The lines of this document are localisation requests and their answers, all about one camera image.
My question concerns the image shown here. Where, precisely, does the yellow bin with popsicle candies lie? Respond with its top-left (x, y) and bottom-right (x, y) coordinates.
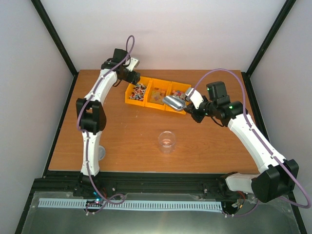
top-left (145, 78), bottom-right (171, 111)

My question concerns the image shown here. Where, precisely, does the silver metal scoop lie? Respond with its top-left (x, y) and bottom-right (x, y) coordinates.
top-left (162, 95), bottom-right (186, 112)

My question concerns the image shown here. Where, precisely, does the yellow bin with star candies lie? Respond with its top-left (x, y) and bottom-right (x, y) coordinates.
top-left (165, 81), bottom-right (191, 115)

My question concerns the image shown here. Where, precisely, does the yellow bin with lollipops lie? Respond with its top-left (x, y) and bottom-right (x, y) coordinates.
top-left (125, 77), bottom-right (152, 107)

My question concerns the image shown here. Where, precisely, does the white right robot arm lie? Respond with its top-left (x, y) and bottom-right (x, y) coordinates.
top-left (185, 81), bottom-right (299, 203)

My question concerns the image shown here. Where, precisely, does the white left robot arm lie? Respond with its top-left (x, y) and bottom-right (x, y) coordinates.
top-left (76, 49), bottom-right (140, 176)

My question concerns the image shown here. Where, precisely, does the clear plastic cup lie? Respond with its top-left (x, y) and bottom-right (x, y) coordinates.
top-left (158, 131), bottom-right (176, 154)

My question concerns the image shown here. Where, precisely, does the round clear cup lid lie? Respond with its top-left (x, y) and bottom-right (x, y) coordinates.
top-left (98, 145), bottom-right (106, 161)

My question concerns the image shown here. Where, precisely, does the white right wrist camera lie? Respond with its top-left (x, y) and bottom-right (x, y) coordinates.
top-left (185, 87), bottom-right (204, 110)

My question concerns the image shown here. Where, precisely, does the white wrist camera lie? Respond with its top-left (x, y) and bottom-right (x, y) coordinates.
top-left (124, 57), bottom-right (140, 72)
top-left (185, 87), bottom-right (204, 110)

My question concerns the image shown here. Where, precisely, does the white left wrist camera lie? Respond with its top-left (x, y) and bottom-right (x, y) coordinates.
top-left (124, 57), bottom-right (140, 72)

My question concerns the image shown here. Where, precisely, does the black aluminium frame rail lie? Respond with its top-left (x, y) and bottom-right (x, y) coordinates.
top-left (31, 170), bottom-right (293, 195)

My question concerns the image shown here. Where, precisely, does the light blue slotted cable duct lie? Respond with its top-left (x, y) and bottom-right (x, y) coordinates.
top-left (38, 198), bottom-right (222, 213)

